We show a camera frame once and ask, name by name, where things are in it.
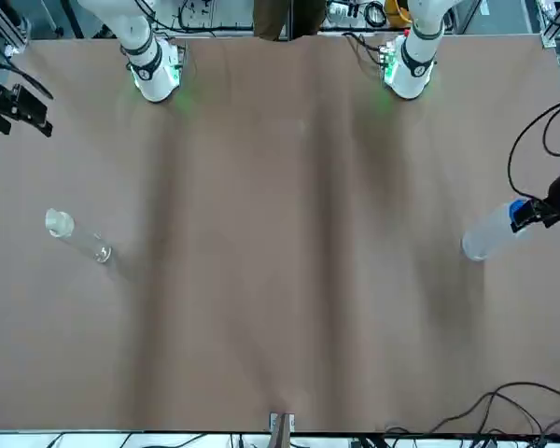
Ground aluminium camera post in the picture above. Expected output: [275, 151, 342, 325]
[268, 410, 296, 448]

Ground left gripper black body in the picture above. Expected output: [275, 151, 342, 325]
[543, 170, 560, 229]

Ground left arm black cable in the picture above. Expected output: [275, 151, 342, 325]
[507, 78, 560, 202]

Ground clear condiment bottle white cap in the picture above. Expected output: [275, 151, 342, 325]
[44, 208, 114, 265]

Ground yellow hard hat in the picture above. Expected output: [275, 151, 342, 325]
[385, 0, 414, 24]

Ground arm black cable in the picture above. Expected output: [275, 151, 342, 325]
[507, 78, 560, 202]
[0, 60, 55, 100]

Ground clear drink bottle blue cap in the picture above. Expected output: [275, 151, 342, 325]
[460, 199, 534, 262]

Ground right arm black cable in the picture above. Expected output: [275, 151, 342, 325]
[0, 60, 55, 100]

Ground person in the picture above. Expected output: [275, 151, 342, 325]
[252, 0, 328, 42]

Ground black desk cable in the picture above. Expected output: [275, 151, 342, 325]
[428, 381, 560, 435]

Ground aluminium frame profile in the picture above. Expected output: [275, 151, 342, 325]
[0, 0, 32, 60]
[540, 0, 560, 48]

